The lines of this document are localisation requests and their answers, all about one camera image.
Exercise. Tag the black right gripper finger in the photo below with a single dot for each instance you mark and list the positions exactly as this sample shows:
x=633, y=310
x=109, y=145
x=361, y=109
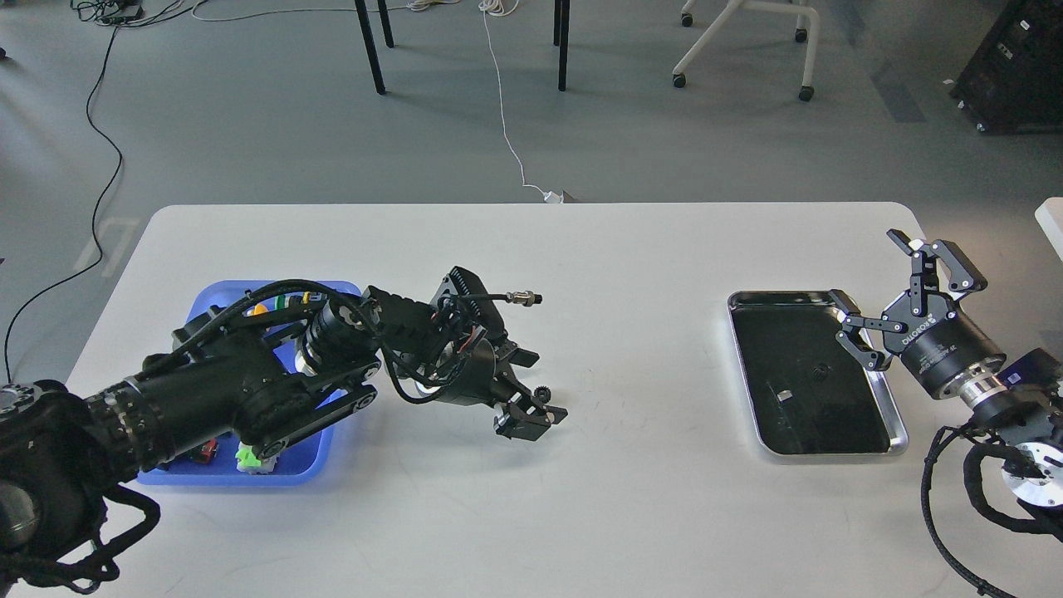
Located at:
x=901, y=240
x=844, y=304

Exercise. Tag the green white selector switch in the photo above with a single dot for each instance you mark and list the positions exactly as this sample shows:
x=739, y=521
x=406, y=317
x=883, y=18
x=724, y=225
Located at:
x=247, y=462

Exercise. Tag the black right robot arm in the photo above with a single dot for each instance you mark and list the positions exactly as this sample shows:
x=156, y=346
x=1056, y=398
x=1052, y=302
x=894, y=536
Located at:
x=1012, y=471

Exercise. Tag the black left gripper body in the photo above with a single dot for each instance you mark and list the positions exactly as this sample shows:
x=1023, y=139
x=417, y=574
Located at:
x=466, y=356

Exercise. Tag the black equipment case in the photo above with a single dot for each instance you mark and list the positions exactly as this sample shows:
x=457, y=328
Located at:
x=1013, y=82

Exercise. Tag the red push button switch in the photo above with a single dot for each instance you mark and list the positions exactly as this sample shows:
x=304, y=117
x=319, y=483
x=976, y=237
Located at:
x=205, y=453

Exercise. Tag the blue plastic tray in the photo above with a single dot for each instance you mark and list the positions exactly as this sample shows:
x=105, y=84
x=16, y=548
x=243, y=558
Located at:
x=294, y=466

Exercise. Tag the white table edge right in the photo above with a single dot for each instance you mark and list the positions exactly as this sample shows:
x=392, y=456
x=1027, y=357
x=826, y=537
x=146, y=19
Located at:
x=1049, y=217

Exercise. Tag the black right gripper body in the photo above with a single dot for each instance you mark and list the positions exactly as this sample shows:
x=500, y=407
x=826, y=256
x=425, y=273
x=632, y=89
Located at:
x=926, y=328

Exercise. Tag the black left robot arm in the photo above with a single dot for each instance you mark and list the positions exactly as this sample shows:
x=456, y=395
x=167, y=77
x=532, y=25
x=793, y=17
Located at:
x=282, y=362

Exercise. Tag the small black gear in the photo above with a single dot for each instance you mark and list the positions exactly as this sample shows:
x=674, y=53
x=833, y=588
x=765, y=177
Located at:
x=543, y=394

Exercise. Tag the silver metal tray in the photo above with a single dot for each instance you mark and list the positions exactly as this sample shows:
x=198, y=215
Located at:
x=810, y=399

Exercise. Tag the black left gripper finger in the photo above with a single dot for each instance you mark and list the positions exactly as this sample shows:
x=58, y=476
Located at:
x=547, y=414
x=520, y=426

